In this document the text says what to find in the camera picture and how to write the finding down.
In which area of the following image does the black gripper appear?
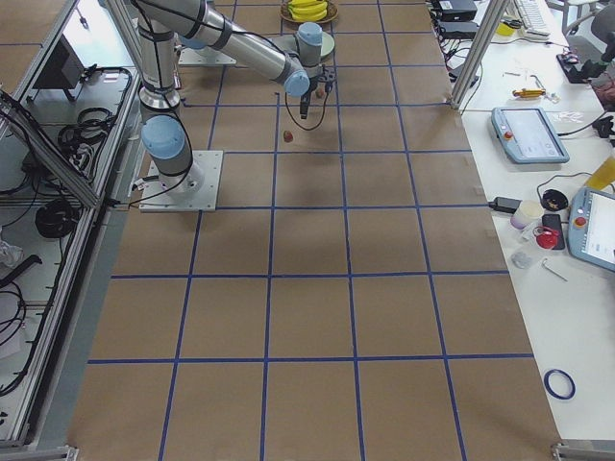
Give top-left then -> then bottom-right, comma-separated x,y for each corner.
300,64 -> 336,120

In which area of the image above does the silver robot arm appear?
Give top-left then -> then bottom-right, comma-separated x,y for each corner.
133,1 -> 335,194

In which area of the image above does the light green plate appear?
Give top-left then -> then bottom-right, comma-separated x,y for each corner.
321,32 -> 335,61

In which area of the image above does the yellow banana bunch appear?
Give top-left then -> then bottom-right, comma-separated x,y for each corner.
287,0 -> 329,22

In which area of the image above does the brown wicker basket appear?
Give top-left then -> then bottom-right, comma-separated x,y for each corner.
280,2 -> 338,24

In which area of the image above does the blue teach pendant far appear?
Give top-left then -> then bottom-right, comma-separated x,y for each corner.
491,107 -> 570,164

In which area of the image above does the blue teach pendant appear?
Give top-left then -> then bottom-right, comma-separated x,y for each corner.
491,107 -> 570,164
568,187 -> 614,272

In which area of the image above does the black power adapter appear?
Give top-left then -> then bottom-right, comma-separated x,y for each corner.
488,197 -> 521,214

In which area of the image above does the blue teach pendant near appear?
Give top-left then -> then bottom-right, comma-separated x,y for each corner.
568,187 -> 614,272

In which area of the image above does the blue tape roll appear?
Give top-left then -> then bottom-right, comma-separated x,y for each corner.
543,369 -> 577,401

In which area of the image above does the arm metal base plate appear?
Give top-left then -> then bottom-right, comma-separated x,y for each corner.
137,150 -> 223,212
178,47 -> 236,67

